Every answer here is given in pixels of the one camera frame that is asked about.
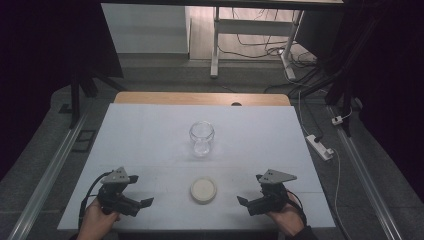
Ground tangled black floor cables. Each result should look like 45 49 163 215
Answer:
218 8 334 98

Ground person's right hand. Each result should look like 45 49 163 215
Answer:
265 191 306 238

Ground clear glass jar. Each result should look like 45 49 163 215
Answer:
188 120 215 158

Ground thin white cable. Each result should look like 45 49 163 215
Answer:
297 89 342 209

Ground white foam board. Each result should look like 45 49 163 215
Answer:
57 102 336 232

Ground white desk frame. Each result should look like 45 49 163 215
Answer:
99 0 345 81

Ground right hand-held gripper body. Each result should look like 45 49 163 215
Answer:
247 168 298 217

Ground light grey cabinet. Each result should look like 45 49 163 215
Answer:
100 3 192 55

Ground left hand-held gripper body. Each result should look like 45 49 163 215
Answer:
96 166 142 218

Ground cream round jar lid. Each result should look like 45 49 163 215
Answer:
189 176 218 205

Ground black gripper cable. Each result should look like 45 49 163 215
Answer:
77 170 115 232
285 189 308 226

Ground black curtain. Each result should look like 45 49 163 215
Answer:
0 0 124 183
339 0 424 196

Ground white power strip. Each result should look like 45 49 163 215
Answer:
305 134 335 162

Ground person's left hand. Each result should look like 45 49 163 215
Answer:
76 197 122 240

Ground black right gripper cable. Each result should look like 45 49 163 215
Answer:
285 189 308 226

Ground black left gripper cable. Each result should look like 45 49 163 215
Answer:
77 170 115 232

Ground black metal stand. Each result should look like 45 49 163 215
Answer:
289 13 388 138

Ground aluminium floor rail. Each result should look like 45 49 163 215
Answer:
327 105 405 240
7 109 90 240

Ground black tripod stand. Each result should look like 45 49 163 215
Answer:
59 68 128 130

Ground black rectangular floor frame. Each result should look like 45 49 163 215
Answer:
71 128 98 154

